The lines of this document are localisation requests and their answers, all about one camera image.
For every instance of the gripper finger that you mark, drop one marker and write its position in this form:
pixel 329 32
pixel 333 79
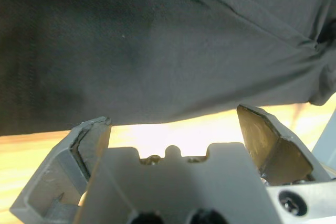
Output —
pixel 275 150
pixel 52 171

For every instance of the black polo shirt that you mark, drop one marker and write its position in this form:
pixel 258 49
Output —
pixel 157 51

